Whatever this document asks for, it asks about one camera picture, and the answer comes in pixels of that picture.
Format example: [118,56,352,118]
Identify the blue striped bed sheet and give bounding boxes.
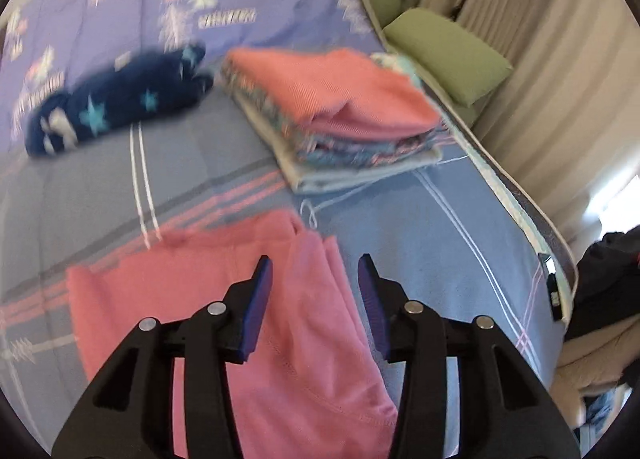
[1,92,570,447]

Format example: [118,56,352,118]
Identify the pink shirt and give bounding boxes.
[67,210,397,458]

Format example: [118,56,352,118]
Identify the near green pillow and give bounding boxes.
[383,8,512,107]

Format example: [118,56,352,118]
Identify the beige curtain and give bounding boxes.
[410,0,639,251]

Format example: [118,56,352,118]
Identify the navy star fleece garment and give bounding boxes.
[25,43,214,158]

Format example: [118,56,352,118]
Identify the purple tree print duvet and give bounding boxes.
[1,0,381,150]

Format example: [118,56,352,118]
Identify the black tag on mattress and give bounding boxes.
[537,253,563,321]

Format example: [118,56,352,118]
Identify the folded clothes stack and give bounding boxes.
[219,48,444,194]

